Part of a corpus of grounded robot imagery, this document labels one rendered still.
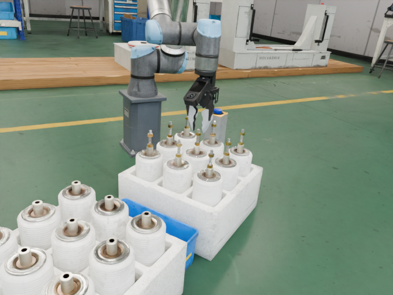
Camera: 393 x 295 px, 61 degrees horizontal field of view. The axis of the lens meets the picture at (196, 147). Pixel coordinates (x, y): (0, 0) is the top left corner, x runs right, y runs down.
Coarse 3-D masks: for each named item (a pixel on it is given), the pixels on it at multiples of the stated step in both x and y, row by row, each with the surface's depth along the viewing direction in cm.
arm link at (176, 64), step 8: (176, 0) 139; (184, 0) 139; (176, 8) 141; (184, 8) 142; (176, 16) 143; (184, 16) 145; (168, 48) 154; (176, 48) 154; (184, 48) 159; (160, 56) 156; (168, 56) 155; (176, 56) 156; (184, 56) 160; (160, 64) 157; (168, 64) 158; (176, 64) 159; (184, 64) 160; (160, 72) 161; (168, 72) 162; (176, 72) 163
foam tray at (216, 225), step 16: (128, 176) 115; (256, 176) 124; (128, 192) 116; (144, 192) 112; (160, 192) 108; (224, 192) 111; (240, 192) 113; (256, 192) 131; (160, 208) 110; (176, 208) 106; (192, 208) 103; (208, 208) 101; (224, 208) 103; (240, 208) 118; (192, 224) 105; (208, 224) 101; (224, 224) 107; (240, 224) 124; (208, 240) 103; (224, 240) 112; (208, 256) 106
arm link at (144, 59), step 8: (136, 48) 154; (144, 48) 153; (152, 48) 155; (136, 56) 154; (144, 56) 154; (152, 56) 155; (136, 64) 155; (144, 64) 155; (152, 64) 156; (136, 72) 157; (144, 72) 157; (152, 72) 159
